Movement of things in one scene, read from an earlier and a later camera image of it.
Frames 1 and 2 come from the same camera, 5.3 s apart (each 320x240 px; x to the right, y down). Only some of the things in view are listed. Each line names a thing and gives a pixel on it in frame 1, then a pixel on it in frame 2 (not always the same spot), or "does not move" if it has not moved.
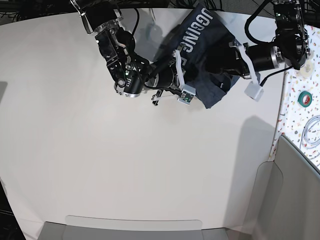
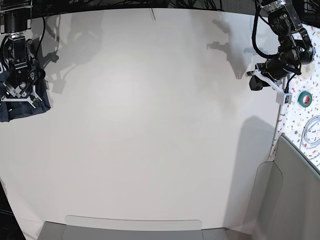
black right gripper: [227, 56] → [276, 68]
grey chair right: [286, 201] does not move
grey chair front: [103, 228] does not move
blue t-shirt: [202, 36] → [11, 108]
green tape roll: [305, 98] does not move
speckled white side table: [299, 118] does not move
